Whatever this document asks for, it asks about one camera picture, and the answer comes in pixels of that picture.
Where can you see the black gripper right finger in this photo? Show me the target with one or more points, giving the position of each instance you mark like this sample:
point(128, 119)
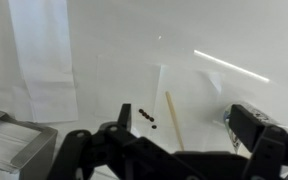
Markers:
point(247, 128)

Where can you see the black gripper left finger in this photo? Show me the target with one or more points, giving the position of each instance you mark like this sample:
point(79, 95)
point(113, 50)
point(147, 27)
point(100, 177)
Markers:
point(125, 116)

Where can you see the wooden coffee stirrer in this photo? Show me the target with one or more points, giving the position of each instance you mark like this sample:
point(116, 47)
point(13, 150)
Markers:
point(174, 120)

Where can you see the clear plastic cup lid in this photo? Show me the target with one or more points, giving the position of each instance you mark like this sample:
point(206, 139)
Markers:
point(135, 131)

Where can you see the small black bead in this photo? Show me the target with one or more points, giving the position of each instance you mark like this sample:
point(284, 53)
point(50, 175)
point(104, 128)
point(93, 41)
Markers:
point(147, 116)
point(151, 119)
point(144, 113)
point(154, 126)
point(140, 110)

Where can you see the steel napkin dispenser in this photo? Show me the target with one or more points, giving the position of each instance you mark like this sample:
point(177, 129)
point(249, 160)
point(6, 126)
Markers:
point(37, 153)

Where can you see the white paper bag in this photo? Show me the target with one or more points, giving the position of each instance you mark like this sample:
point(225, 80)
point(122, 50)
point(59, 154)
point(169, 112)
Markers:
point(44, 50)

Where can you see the white napkin stack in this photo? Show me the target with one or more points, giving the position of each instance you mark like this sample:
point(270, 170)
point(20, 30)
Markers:
point(4, 140)

